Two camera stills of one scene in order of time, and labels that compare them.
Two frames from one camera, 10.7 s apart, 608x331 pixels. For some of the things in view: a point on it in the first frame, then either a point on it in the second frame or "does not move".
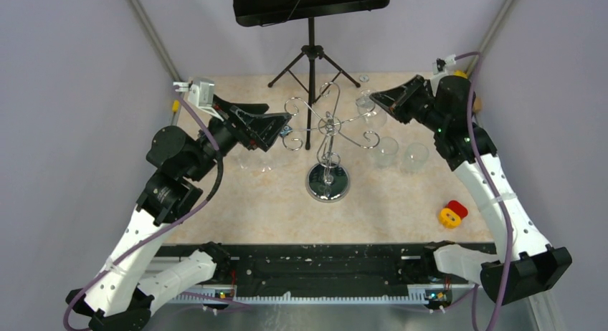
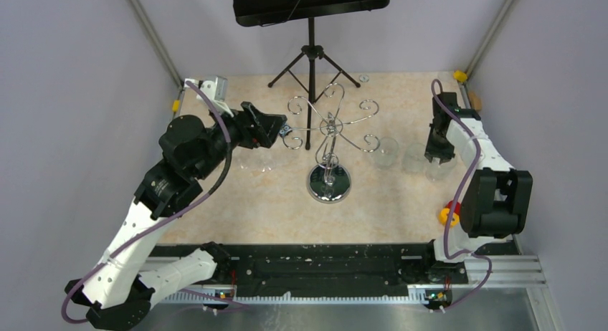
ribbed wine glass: x=370 y=114 → x=436 y=172
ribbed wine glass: x=416 y=155 does not move
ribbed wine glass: x=383 y=156 does not move
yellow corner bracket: x=461 y=73 does not move
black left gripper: x=252 y=127 does not move
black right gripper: x=395 y=100 → x=433 y=151
